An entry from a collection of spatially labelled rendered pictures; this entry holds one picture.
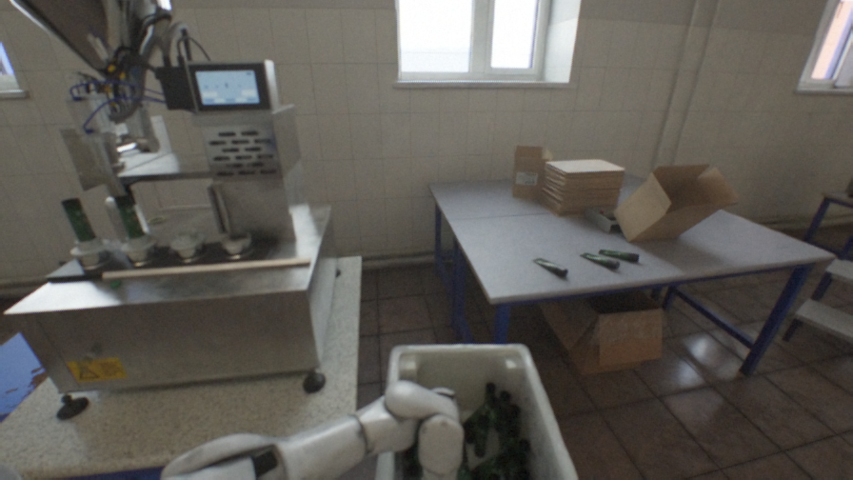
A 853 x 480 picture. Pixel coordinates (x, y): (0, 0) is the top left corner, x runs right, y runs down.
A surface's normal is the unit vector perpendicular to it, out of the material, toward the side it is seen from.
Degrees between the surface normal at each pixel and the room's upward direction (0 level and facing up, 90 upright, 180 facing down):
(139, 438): 0
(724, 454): 0
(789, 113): 90
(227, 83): 90
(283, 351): 90
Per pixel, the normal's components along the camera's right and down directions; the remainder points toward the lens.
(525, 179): -0.22, 0.38
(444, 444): -0.03, 0.18
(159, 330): 0.16, 0.39
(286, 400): 0.00, -0.92
